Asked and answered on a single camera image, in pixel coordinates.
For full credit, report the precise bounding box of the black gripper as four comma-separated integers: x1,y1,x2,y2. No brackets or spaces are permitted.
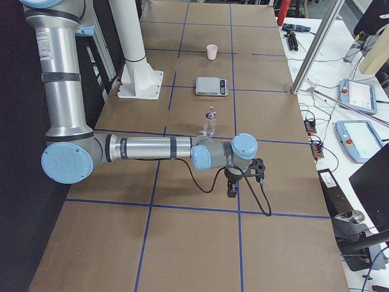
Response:
224,167,243,198

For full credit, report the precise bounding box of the pink plastic cup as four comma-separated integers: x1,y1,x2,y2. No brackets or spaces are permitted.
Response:
206,44,218,60

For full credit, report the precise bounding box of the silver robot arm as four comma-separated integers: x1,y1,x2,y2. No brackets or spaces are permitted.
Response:
23,1,265,198

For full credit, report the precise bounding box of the silver digital kitchen scale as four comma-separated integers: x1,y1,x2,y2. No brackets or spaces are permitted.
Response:
195,77,229,96

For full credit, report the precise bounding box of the orange connector board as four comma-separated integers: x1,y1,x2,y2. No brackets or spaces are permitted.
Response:
304,119,317,136

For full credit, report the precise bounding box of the black box with label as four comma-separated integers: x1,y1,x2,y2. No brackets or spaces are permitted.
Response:
317,169,356,224

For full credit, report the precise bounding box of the lower teach pendant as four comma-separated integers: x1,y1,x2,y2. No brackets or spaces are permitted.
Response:
335,120,384,164

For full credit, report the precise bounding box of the teach pendant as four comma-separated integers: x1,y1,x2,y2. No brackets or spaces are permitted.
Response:
335,120,384,164
339,79,377,114

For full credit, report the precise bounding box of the black monitor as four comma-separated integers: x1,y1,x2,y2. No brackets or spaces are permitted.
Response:
349,145,389,231

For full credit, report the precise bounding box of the black tripod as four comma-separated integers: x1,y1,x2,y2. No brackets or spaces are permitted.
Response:
284,29,298,51

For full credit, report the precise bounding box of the upper teach pendant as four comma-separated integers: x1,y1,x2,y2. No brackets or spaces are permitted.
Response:
339,79,377,114

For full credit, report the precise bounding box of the red cylinder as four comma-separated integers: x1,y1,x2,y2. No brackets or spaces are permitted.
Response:
277,0,291,26

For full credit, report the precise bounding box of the black camera cable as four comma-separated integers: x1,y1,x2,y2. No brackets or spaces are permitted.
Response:
176,158,272,217

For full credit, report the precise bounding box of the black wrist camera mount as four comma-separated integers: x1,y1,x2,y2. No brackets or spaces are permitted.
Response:
245,158,266,186

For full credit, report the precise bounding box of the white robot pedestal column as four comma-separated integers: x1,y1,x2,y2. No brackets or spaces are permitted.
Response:
109,0,164,100

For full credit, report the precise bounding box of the aluminium frame post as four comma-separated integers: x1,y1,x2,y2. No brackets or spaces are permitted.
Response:
291,0,345,95

